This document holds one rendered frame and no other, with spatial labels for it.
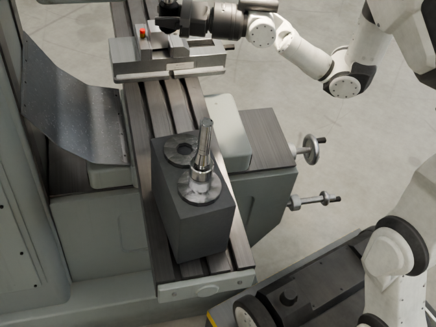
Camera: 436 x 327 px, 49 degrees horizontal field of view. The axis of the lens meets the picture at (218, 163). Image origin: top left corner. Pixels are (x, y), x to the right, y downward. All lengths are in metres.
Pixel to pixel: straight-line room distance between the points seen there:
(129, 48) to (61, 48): 1.72
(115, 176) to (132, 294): 0.61
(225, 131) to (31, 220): 0.63
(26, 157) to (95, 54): 1.89
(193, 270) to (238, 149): 0.49
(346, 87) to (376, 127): 1.68
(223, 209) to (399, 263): 0.40
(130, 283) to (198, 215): 0.99
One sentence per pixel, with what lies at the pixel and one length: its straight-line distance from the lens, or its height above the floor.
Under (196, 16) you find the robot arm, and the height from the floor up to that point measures 1.25.
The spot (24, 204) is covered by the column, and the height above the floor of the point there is 0.80.
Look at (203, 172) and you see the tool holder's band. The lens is 0.89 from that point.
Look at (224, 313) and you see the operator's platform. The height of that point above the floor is 0.40.
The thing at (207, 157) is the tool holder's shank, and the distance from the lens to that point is 0.88.
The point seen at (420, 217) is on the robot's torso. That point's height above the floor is 1.12.
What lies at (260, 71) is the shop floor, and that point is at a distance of 3.06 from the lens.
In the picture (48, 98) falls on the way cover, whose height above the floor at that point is 1.01.
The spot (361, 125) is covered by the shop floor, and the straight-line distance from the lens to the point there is 2.91.
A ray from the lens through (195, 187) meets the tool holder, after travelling 0.93.
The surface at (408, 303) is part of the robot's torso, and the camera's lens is 1.31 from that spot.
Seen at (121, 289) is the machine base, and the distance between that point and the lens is 1.89.
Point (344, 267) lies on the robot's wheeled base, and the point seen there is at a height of 0.59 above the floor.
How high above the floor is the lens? 1.91
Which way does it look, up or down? 50 degrees down
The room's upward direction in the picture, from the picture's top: 9 degrees clockwise
